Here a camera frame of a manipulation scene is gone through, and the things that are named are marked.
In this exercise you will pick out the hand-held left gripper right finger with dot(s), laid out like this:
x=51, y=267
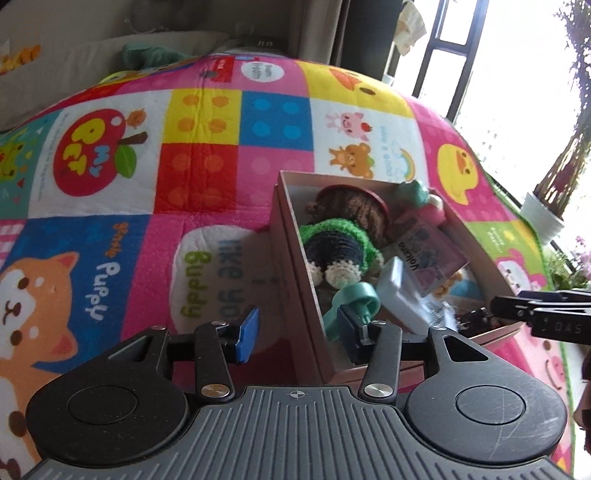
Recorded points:
x=351, y=337

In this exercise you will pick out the crochet doll with brown hair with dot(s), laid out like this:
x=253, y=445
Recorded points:
x=337, y=244

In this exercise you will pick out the black window frame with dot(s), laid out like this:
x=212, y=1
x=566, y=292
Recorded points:
x=441, y=60

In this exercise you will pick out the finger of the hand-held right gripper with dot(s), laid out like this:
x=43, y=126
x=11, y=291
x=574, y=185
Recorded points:
x=554, y=296
x=554, y=323

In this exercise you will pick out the pink teal toy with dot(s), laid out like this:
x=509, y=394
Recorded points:
x=425, y=194

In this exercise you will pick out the beige sofa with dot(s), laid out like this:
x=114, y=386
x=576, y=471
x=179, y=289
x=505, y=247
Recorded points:
x=69, y=74

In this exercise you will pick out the teal cloth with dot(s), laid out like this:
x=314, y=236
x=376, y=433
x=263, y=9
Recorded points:
x=152, y=54

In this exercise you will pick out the pink blue printed packet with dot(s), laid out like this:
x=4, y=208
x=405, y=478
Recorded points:
x=434, y=249

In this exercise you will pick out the teal pacifier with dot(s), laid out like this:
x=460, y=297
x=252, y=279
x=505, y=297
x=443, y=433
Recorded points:
x=355, y=293

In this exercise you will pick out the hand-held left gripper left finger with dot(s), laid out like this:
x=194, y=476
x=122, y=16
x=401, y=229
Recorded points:
x=247, y=337

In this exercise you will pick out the pink flowering plant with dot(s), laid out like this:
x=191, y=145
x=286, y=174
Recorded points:
x=577, y=263

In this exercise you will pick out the colourful cartoon play mat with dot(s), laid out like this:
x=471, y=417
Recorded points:
x=272, y=115

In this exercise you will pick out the hanging beige cloth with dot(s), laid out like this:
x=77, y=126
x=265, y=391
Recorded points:
x=411, y=25

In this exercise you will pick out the pink cardboard box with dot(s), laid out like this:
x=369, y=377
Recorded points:
x=304, y=314

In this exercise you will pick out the pale blue box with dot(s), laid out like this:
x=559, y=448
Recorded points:
x=401, y=295

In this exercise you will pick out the tall white plant pot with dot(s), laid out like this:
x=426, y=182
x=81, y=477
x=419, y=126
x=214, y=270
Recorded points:
x=542, y=221

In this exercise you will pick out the row of orange toys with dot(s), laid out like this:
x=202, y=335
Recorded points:
x=21, y=57

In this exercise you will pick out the white pot with plant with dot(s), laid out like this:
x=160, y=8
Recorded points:
x=570, y=161

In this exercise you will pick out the black hair clip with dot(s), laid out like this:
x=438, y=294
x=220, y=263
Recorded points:
x=475, y=321

